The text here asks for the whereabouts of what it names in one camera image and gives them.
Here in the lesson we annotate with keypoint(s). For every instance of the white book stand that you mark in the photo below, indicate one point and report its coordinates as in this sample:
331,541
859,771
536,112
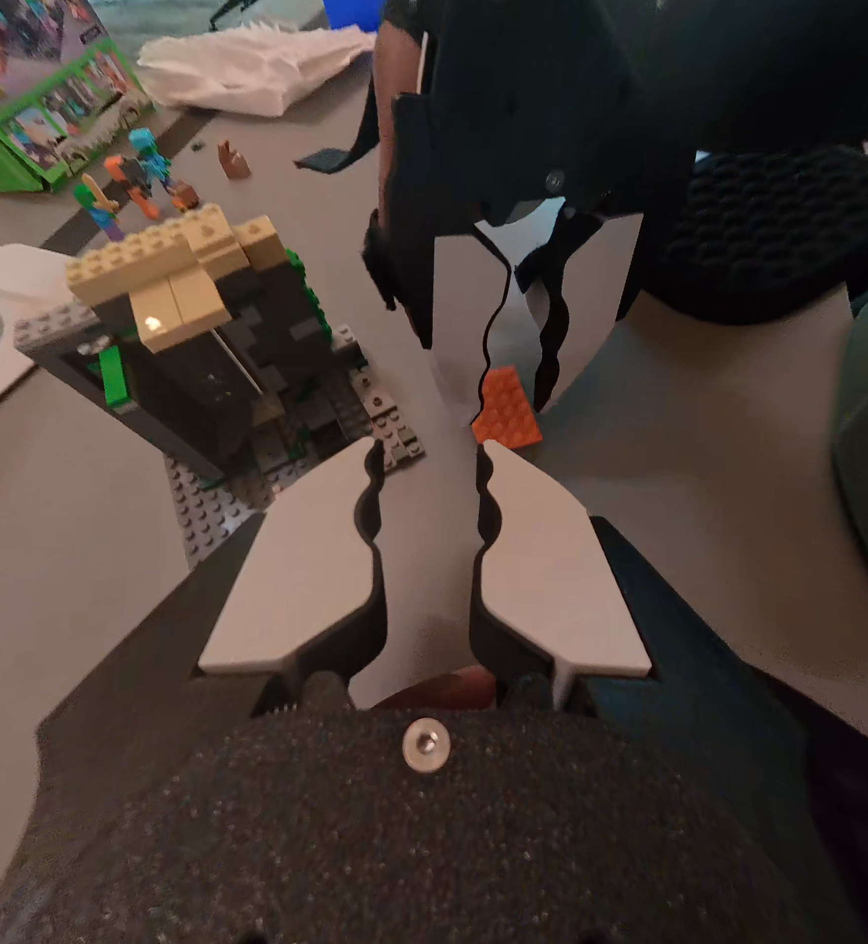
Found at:
6,354

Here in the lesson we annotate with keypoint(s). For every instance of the grey desk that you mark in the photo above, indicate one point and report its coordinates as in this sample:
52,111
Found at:
662,457

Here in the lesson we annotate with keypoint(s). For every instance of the person's right forearm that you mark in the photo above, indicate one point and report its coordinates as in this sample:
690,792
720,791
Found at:
386,110

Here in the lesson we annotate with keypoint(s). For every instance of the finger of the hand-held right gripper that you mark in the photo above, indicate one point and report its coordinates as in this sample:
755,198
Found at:
463,317
596,280

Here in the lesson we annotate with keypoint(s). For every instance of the teal toy minifigure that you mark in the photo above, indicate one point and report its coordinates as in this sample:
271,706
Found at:
150,158

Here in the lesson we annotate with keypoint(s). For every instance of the green purple toy minifigure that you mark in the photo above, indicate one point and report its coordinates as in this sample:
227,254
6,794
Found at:
102,210

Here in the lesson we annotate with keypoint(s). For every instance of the orange black toy figure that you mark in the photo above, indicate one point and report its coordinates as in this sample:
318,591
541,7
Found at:
135,181

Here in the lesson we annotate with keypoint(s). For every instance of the small brown toy piece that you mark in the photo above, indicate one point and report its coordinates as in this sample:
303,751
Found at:
185,197

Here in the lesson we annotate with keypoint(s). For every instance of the white plastic bag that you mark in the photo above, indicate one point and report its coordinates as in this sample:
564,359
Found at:
257,66

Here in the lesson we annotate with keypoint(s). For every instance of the brown toy animal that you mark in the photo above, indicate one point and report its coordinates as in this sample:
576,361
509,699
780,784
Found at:
233,162

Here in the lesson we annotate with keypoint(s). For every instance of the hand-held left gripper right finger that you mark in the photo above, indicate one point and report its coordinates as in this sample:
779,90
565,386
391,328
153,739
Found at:
559,582

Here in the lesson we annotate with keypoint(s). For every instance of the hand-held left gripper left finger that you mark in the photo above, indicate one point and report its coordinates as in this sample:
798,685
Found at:
293,590

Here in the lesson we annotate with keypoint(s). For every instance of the orange plate brick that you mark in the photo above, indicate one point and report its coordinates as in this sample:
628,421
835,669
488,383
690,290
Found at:
511,409

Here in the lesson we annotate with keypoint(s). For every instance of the toy brick building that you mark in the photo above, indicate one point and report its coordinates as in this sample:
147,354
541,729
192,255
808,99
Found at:
183,369

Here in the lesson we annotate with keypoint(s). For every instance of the green toy brick box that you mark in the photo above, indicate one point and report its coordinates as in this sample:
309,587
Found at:
43,96

